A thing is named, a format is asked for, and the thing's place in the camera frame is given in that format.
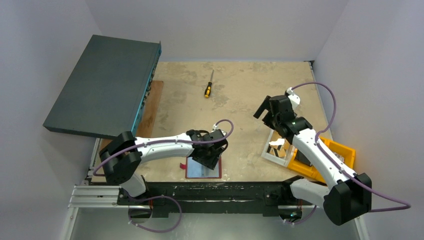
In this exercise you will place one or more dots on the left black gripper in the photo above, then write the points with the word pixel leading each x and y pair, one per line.
pixel 210 162

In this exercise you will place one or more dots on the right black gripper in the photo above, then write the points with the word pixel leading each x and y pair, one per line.
pixel 269 111

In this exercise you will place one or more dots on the red card holder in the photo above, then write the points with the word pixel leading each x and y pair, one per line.
pixel 195 170

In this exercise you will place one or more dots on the white VIP credit card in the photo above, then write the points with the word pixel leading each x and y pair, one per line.
pixel 278 142

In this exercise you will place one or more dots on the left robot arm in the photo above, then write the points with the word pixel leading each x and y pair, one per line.
pixel 122 156

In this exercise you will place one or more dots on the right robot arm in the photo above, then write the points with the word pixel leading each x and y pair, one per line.
pixel 346 195

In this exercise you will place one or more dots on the yellow black screwdriver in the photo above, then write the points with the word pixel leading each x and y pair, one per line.
pixel 208 88

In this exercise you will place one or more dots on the wooden board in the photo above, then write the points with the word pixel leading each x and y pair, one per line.
pixel 145 127

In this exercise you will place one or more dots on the yellow plastic bin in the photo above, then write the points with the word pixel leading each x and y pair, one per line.
pixel 301 165

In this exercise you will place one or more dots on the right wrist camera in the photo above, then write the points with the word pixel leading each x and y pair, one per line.
pixel 293 97

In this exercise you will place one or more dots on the white frame tray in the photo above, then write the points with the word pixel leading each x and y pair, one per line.
pixel 281 155

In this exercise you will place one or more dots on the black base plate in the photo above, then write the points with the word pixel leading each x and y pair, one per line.
pixel 162 206

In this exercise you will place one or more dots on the aluminium rail frame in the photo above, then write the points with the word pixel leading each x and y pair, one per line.
pixel 96 196

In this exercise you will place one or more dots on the dark grey network switch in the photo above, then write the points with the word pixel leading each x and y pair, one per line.
pixel 106 91

